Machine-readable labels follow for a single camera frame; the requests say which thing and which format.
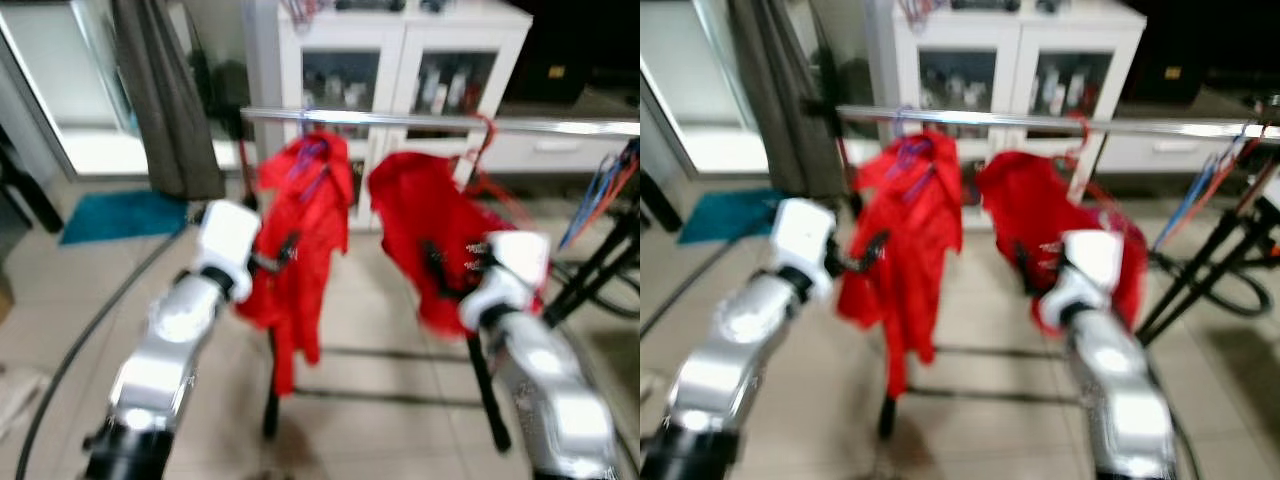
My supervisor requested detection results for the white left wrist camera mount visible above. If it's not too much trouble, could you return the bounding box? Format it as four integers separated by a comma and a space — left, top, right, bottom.
192, 200, 263, 301
775, 198, 841, 303

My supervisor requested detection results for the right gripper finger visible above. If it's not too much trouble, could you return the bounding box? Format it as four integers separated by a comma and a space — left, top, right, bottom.
420, 238, 448, 294
1014, 240, 1039, 294

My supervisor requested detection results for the blue clothes hanger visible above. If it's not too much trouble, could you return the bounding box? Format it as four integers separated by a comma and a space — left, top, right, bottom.
1152, 125, 1256, 253
558, 140, 641, 251

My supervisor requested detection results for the white glass door cabinet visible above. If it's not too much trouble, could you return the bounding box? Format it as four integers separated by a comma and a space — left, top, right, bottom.
865, 0, 1148, 231
245, 0, 533, 233

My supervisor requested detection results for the chrome black clothes rack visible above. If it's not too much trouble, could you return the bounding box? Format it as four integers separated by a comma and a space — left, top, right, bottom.
833, 103, 1280, 441
238, 105, 641, 453

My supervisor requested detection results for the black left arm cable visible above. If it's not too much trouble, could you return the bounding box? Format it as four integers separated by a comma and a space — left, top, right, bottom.
640, 238, 746, 339
12, 222, 196, 480

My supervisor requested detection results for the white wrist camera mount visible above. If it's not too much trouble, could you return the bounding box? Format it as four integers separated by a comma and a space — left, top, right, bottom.
775, 198, 841, 303
1040, 230, 1128, 329
458, 232, 553, 333
192, 200, 263, 301

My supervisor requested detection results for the orange clothes hanger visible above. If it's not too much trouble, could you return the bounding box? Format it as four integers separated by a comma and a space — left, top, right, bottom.
575, 145, 641, 236
1180, 122, 1276, 216

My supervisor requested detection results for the red garment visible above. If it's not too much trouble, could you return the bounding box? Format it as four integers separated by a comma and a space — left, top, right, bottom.
233, 130, 358, 398
835, 128, 966, 401
975, 150, 1153, 338
367, 152, 549, 338

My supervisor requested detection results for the white drawer cabinet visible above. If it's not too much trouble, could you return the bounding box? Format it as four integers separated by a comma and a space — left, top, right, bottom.
485, 130, 641, 176
1095, 130, 1280, 176

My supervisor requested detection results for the teal floor mat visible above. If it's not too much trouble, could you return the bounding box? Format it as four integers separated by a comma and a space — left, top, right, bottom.
58, 190, 191, 247
678, 188, 793, 245

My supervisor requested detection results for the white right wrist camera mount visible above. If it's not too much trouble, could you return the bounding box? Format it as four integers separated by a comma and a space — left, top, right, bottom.
458, 232, 553, 333
1040, 230, 1128, 329

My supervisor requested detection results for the red clothes hanger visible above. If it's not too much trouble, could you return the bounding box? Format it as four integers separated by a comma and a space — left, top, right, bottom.
455, 113, 541, 231
1062, 112, 1141, 231

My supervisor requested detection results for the grey curtain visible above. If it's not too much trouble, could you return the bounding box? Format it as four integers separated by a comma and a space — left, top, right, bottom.
727, 0, 849, 201
110, 0, 228, 201

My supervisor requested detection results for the purple clothes hanger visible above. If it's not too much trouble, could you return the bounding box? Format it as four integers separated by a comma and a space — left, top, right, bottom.
893, 108, 941, 206
290, 108, 336, 206

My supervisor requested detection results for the glass door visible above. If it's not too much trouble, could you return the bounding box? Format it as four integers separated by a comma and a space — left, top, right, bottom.
640, 0, 761, 179
0, 0, 151, 181

